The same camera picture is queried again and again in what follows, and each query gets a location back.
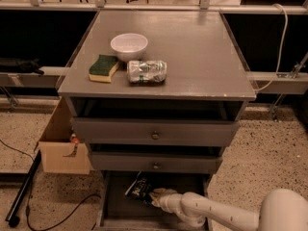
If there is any white bowl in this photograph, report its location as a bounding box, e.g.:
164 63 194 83
111 33 148 63

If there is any brass top drawer knob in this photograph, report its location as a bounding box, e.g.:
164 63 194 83
151 131 160 140

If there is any grey middle drawer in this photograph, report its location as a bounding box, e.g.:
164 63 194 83
90 152 222 174

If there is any brass middle drawer knob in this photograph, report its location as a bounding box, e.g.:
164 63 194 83
152 163 160 170

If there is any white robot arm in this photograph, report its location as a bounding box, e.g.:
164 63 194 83
149 189 308 231

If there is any grey bottom drawer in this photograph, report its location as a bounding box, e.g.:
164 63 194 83
94 171 212 231

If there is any cardboard box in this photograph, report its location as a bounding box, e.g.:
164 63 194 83
38 98 92 174

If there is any brass drawer knob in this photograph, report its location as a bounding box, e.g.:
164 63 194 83
152 163 160 170
151 131 160 140

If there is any green yellow sponge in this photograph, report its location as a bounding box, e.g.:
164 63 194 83
89 55 118 83

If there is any grey top drawer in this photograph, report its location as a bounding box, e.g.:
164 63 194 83
71 117 239 147

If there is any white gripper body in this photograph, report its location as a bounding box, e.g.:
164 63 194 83
159 192 183 214

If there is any grey drawer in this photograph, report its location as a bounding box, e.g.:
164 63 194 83
71 117 239 147
90 152 222 174
94 171 212 231

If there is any black floor rail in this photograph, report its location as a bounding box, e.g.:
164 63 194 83
1 152 41 228

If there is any grey drawer cabinet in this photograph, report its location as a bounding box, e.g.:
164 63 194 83
57 9 257 231

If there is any black object on ledge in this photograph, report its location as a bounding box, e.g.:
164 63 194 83
0 58 44 75

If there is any black cable on floor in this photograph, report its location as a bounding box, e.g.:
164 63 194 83
0 140 102 231

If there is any white hanging cable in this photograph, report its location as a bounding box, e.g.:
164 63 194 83
255 3 289 92

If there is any blue chip bag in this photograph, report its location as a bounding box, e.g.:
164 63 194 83
124 171 157 207

